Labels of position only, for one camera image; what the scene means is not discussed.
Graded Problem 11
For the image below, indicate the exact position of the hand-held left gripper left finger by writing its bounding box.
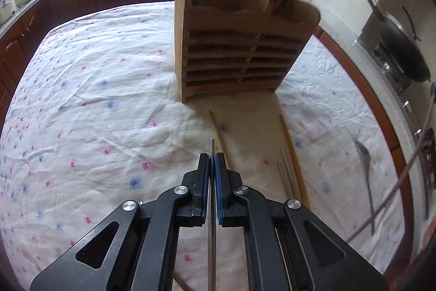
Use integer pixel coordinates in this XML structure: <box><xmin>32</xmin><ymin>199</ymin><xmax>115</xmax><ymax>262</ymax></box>
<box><xmin>30</xmin><ymin>154</ymin><xmax>212</xmax><ymax>291</ymax></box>

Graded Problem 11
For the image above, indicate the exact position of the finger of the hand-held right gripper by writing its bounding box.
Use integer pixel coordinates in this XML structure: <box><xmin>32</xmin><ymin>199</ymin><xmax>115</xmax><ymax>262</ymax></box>
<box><xmin>417</xmin><ymin>127</ymin><xmax>436</xmax><ymax>221</ymax></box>

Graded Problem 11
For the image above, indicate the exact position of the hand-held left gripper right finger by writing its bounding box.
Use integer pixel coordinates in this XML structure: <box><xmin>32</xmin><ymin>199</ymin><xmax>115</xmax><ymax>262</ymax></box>
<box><xmin>213</xmin><ymin>152</ymin><xmax>389</xmax><ymax>291</ymax></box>

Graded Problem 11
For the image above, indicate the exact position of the wooden utensil holder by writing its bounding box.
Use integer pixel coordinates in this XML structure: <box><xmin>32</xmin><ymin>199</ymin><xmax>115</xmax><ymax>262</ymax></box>
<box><xmin>173</xmin><ymin>0</ymin><xmax>321</xmax><ymax>103</ymax></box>

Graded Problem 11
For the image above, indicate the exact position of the steel spoon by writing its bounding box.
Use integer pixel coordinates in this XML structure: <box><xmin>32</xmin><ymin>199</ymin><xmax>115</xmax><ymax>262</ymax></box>
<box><xmin>354</xmin><ymin>140</ymin><xmax>377</xmax><ymax>236</ymax></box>

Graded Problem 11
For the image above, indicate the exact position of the white floral tablecloth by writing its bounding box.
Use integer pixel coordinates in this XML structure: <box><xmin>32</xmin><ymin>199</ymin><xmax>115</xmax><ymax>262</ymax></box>
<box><xmin>0</xmin><ymin>1</ymin><xmax>415</xmax><ymax>291</ymax></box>

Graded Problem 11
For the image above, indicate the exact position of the black wok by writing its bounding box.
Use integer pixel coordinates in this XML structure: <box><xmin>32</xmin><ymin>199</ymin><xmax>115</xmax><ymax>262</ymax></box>
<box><xmin>347</xmin><ymin>0</ymin><xmax>432</xmax><ymax>84</ymax></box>

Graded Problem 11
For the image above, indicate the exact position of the small white appliance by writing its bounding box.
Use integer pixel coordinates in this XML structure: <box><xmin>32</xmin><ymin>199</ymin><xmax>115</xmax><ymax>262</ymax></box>
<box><xmin>0</xmin><ymin>0</ymin><xmax>17</xmax><ymax>24</ymax></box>

